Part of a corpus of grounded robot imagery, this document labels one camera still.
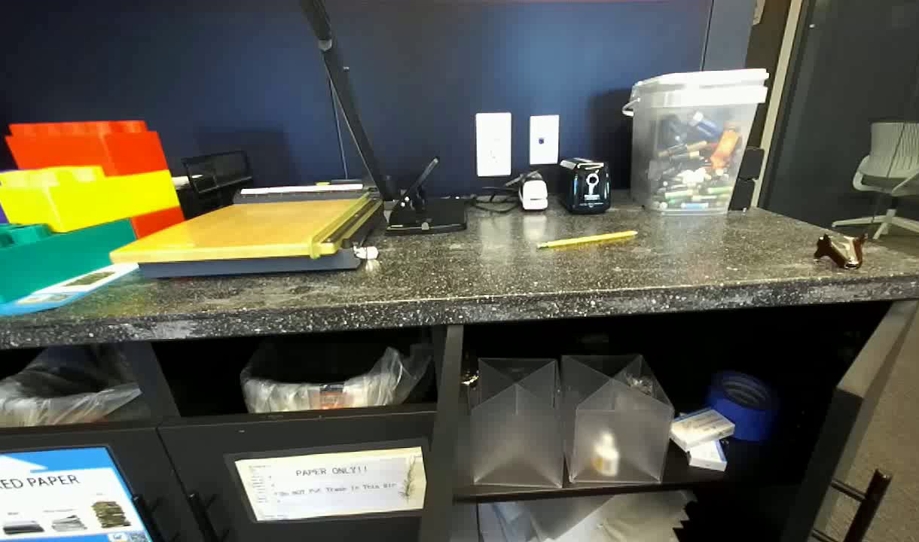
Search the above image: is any small white bottle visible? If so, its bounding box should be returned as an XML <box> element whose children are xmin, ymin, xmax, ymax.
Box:
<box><xmin>592</xmin><ymin>429</ymin><xmax>624</xmax><ymax>480</ymax></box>

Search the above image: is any small white box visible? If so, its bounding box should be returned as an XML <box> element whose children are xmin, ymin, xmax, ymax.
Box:
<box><xmin>670</xmin><ymin>407</ymin><xmax>738</xmax><ymax>475</ymax></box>

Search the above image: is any clear plastic file holder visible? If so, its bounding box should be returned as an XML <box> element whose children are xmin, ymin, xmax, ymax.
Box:
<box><xmin>560</xmin><ymin>353</ymin><xmax>678</xmax><ymax>489</ymax></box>
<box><xmin>467</xmin><ymin>354</ymin><xmax>567</xmax><ymax>493</ymax></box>

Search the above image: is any large white wall plate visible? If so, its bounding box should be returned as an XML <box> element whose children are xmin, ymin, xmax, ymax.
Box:
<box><xmin>475</xmin><ymin>109</ymin><xmax>519</xmax><ymax>184</ymax></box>

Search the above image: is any yellow plastic tray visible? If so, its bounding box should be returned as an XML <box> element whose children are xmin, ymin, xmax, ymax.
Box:
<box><xmin>0</xmin><ymin>163</ymin><xmax>184</xmax><ymax>235</ymax></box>

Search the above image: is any black hole punch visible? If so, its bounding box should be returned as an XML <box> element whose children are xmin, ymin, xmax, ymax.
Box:
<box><xmin>178</xmin><ymin>147</ymin><xmax>258</xmax><ymax>219</ymax></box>

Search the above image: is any blue tape roll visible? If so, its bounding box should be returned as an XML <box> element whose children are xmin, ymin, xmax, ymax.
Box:
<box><xmin>705</xmin><ymin>366</ymin><xmax>785</xmax><ymax>444</ymax></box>

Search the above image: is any clear plastic lidded container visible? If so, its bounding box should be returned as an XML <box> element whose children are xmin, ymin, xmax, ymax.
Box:
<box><xmin>621</xmin><ymin>65</ymin><xmax>772</xmax><ymax>213</ymax></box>

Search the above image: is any green plastic tray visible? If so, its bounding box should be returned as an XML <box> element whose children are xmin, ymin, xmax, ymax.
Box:
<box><xmin>0</xmin><ymin>217</ymin><xmax>140</xmax><ymax>308</ymax></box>

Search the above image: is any white paper only sign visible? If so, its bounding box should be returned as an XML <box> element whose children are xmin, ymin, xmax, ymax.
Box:
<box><xmin>233</xmin><ymin>443</ymin><xmax>430</xmax><ymax>525</ymax></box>

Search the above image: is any yellow pencil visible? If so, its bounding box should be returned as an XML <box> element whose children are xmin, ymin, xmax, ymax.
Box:
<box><xmin>534</xmin><ymin>227</ymin><xmax>641</xmax><ymax>252</ymax></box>

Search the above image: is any white office chair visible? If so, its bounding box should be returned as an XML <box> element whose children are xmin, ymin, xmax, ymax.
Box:
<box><xmin>828</xmin><ymin>117</ymin><xmax>919</xmax><ymax>248</ymax></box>

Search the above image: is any yellow paper cutter board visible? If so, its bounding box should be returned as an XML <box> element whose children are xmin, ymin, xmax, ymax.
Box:
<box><xmin>110</xmin><ymin>177</ymin><xmax>388</xmax><ymax>284</ymax></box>

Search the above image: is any blue mixed paper sign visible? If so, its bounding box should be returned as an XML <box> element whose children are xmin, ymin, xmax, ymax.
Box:
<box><xmin>0</xmin><ymin>444</ymin><xmax>157</xmax><ymax>542</ymax></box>

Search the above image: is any bin with clear bag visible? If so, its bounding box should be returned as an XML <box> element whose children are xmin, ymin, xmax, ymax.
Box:
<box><xmin>239</xmin><ymin>341</ymin><xmax>434</xmax><ymax>419</ymax></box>
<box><xmin>0</xmin><ymin>346</ymin><xmax>149</xmax><ymax>433</ymax></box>

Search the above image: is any small white stapler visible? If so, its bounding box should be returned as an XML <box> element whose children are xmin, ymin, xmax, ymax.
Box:
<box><xmin>517</xmin><ymin>168</ymin><xmax>556</xmax><ymax>217</ymax></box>

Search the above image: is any small white wall plate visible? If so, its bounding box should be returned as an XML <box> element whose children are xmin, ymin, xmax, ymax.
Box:
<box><xmin>525</xmin><ymin>111</ymin><xmax>563</xmax><ymax>168</ymax></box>

